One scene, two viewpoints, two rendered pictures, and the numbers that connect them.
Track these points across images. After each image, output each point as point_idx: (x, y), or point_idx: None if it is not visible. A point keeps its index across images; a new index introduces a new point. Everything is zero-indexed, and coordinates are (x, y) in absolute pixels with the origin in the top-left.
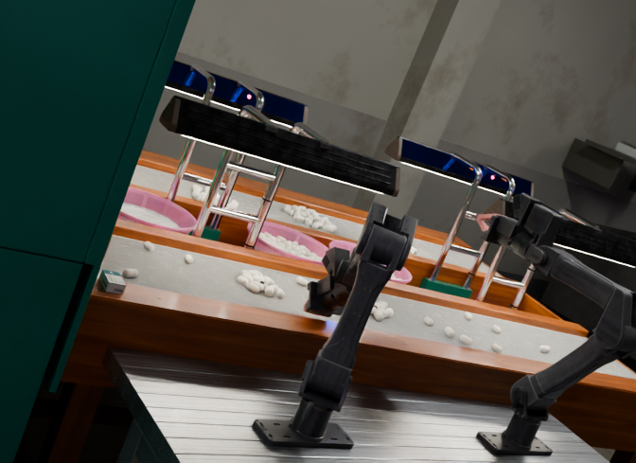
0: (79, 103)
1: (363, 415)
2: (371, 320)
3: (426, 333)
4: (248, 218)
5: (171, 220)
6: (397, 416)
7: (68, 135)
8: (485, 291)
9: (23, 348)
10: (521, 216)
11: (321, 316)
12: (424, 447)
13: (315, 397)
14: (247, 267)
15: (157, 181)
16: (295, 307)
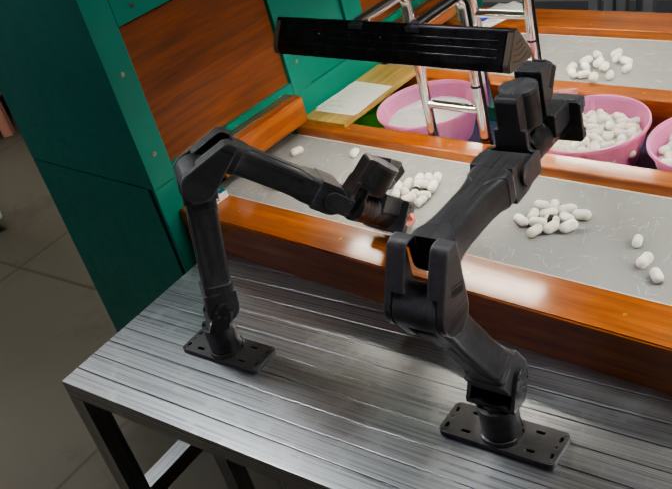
0: (78, 78)
1: (338, 347)
2: (518, 236)
3: (595, 260)
4: (465, 109)
5: None
6: (382, 357)
7: (88, 101)
8: None
9: (160, 247)
10: None
11: None
12: (345, 397)
13: (206, 317)
14: (455, 166)
15: (554, 54)
16: (420, 217)
